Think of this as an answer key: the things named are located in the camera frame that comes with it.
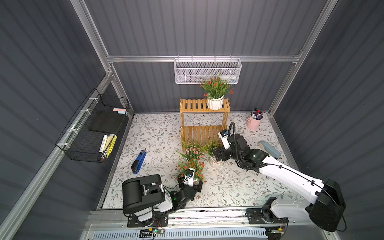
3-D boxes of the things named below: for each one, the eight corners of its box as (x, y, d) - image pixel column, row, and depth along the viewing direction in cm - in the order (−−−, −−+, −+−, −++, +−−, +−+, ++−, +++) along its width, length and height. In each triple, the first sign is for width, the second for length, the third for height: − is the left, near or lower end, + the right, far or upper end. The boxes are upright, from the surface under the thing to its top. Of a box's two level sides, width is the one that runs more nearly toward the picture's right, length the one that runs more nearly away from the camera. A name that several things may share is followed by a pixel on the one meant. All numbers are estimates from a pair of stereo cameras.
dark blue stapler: (131, 173, 91) (128, 170, 88) (142, 153, 100) (140, 149, 97) (136, 174, 90) (134, 171, 87) (147, 154, 99) (145, 150, 96)
